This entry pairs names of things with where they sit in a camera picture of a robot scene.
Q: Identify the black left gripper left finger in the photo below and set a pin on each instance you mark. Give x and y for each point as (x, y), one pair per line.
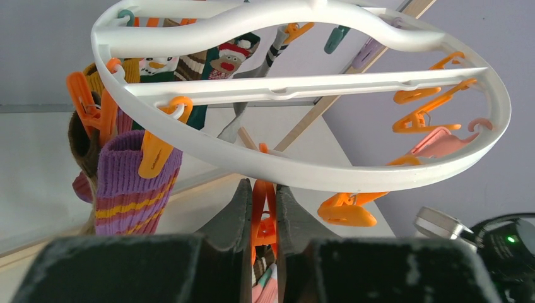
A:
(210, 265)

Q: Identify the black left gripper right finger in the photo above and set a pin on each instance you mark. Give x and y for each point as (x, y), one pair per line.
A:
(316, 265)

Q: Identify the orange clothespin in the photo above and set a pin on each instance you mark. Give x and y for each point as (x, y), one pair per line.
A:
(347, 207)
(263, 220)
(415, 121)
(156, 151)

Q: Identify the purple striped sock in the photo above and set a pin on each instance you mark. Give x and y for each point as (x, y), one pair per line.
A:
(126, 203)

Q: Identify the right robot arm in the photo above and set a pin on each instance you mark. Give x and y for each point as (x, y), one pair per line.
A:
(506, 246)

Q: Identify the pink sock in basket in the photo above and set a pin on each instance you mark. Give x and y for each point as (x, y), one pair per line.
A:
(266, 289)

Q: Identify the grey striped hanging sock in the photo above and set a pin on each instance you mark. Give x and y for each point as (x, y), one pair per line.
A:
(230, 131)

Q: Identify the red sock purple toe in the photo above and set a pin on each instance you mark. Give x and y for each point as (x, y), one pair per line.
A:
(85, 187)

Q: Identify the tan brown ribbed sock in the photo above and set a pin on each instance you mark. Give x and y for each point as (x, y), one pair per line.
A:
(84, 148)

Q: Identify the pink clothespin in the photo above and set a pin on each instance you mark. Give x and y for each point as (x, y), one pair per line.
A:
(441, 142)

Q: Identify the green christmas hanging sock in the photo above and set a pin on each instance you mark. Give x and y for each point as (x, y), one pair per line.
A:
(218, 63)

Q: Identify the purple clothespin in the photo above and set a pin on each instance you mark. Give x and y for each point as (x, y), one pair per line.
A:
(367, 55)

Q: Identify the teal clothespin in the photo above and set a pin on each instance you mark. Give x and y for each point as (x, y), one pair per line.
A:
(336, 37)

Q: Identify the wooden drying rack frame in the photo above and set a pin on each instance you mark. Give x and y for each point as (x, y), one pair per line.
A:
(410, 8)

